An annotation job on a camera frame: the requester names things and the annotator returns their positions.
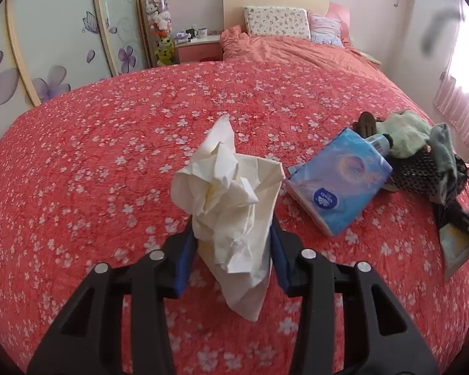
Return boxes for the flower print sliding wardrobe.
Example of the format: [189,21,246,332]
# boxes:
[0,0,151,165]

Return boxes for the small blue bottle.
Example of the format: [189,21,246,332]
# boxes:
[365,133,395,157]

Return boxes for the pink curtain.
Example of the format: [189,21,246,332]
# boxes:
[434,74,469,145]

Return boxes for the green plush toy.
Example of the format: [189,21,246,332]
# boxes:
[155,35,175,66]

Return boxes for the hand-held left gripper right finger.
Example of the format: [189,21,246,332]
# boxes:
[270,217,441,375]

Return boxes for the stuffed toys in tube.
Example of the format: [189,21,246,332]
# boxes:
[143,0,176,67]

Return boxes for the pale green cloth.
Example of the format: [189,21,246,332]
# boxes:
[375,110,432,159]

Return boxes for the teal cloth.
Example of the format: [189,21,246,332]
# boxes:
[428,124,460,204]

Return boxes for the bed with pink cover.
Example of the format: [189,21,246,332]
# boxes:
[219,24,381,71]

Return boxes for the black foam mesh net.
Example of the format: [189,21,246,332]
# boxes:
[387,145,446,200]

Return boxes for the white tissue paper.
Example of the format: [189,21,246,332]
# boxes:
[170,114,286,323]

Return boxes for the floral print pillow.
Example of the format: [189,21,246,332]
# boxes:
[243,6,311,41]

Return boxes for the pink and white nightstand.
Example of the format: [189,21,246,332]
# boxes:
[174,34,224,64]

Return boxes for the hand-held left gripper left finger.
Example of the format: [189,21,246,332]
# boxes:
[27,228,199,375]

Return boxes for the red floral bedspread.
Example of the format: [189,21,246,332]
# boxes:
[0,59,469,375]

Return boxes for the pink striped pillow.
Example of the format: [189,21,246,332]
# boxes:
[309,13,345,48]

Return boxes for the blue tissue pack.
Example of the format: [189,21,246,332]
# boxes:
[285,128,393,238]

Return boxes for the beige and pink headboard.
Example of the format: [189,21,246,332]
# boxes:
[223,0,351,43]

